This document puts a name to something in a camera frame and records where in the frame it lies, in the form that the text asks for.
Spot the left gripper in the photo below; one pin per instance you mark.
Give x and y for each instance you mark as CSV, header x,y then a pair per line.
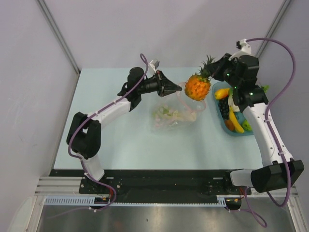
x,y
164,86

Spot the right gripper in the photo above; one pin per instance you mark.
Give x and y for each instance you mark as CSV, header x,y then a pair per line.
x,y
216,68

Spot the green celery stalk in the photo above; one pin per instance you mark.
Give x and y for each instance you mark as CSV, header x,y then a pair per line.
x,y
165,116

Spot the orange toy pineapple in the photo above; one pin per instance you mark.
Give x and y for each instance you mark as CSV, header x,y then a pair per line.
x,y
198,85

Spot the clear zip top bag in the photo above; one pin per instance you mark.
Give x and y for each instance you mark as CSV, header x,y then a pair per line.
x,y
178,101

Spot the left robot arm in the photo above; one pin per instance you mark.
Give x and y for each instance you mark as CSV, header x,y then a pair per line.
x,y
84,137

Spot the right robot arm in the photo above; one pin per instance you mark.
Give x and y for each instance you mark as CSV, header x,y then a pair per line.
x,y
279,170

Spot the teal plastic food tray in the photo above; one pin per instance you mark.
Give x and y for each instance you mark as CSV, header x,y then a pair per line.
x,y
240,117

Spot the yellow toy mango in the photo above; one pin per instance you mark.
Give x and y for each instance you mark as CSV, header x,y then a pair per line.
x,y
222,93

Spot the dark blue grape bunch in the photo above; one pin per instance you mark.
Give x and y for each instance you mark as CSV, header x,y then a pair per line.
x,y
224,108

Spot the white green cabbage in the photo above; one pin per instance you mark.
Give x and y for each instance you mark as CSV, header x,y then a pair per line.
x,y
231,104

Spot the small orange fruit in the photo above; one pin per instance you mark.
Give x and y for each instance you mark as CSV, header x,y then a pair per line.
x,y
229,124

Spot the yellow toy banana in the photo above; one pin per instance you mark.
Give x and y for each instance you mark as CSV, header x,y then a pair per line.
x,y
232,117

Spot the green round fruit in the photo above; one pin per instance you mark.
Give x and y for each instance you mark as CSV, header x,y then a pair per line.
x,y
246,125

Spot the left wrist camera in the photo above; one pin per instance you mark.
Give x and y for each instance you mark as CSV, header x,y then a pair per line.
x,y
153,65

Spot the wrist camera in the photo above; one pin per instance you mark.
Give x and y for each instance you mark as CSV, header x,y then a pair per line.
x,y
243,49
153,65

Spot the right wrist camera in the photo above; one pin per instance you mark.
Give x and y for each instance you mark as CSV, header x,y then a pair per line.
x,y
243,49

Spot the right corner aluminium post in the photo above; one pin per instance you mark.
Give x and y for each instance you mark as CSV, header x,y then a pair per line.
x,y
262,46

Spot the corner aluminium post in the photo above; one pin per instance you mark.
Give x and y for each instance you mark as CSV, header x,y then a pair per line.
x,y
58,34
262,46

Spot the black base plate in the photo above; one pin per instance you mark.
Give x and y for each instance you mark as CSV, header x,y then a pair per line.
x,y
159,186

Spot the left corner aluminium post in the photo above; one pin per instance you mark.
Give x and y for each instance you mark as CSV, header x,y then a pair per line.
x,y
58,34

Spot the aluminium frame rail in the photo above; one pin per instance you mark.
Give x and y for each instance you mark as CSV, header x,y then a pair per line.
x,y
58,186

